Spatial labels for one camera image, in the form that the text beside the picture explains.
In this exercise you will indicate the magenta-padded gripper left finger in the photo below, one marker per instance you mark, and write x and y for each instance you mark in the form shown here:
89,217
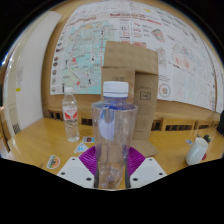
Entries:
75,170

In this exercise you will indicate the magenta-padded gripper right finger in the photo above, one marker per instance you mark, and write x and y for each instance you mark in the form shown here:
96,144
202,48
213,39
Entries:
146,170

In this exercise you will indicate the clear white-capped water bottle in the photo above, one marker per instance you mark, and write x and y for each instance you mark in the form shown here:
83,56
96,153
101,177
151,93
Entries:
115,133

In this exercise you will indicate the red-labelled clear water bottle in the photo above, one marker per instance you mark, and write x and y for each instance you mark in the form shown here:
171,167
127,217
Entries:
70,116

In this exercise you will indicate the round colourful sticker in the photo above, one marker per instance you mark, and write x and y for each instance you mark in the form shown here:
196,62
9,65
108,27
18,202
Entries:
53,162

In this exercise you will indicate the small blue white sticker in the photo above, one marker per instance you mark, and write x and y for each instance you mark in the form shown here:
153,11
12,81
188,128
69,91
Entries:
188,142

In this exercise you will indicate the white ceramic mug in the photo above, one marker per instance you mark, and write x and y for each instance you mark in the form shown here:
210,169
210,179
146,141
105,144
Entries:
196,151

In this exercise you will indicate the flat round red coaster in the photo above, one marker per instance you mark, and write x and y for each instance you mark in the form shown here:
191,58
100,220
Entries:
204,156

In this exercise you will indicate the brown cardboard box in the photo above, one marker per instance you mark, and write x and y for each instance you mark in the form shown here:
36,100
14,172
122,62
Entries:
143,76

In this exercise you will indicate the large map and diagram poster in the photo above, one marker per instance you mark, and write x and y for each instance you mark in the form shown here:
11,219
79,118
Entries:
86,46

